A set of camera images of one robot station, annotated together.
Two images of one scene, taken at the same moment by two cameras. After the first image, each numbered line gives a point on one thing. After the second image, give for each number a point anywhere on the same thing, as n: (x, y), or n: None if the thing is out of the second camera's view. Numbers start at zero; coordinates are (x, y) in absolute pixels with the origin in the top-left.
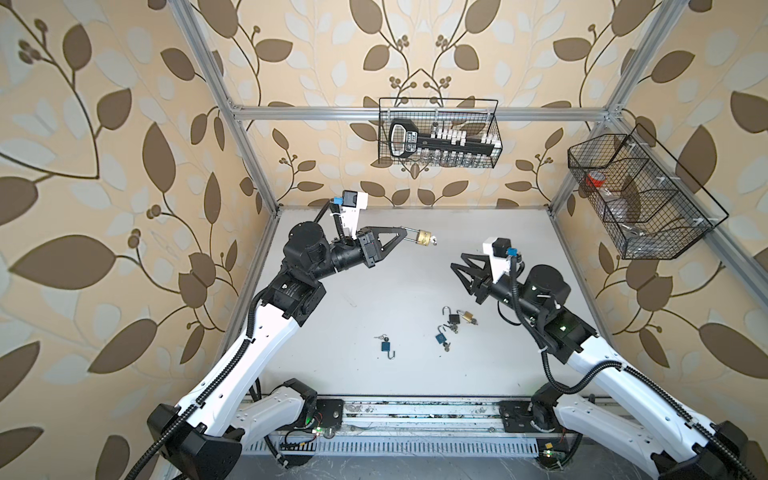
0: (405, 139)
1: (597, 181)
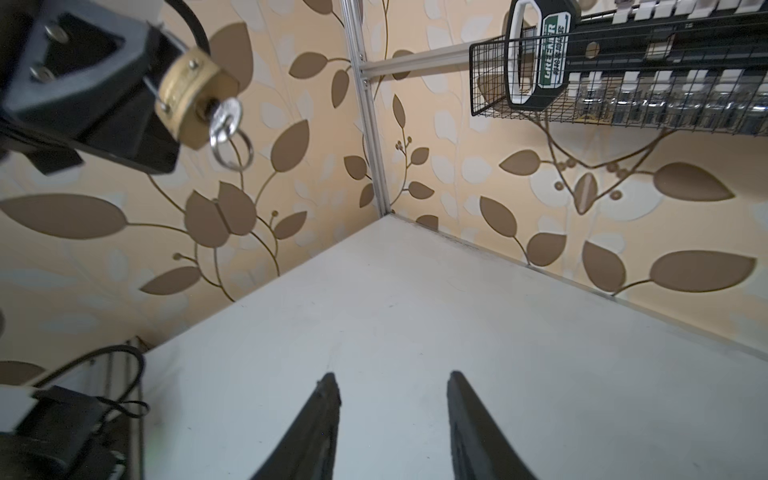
0: (681, 62)
1: None
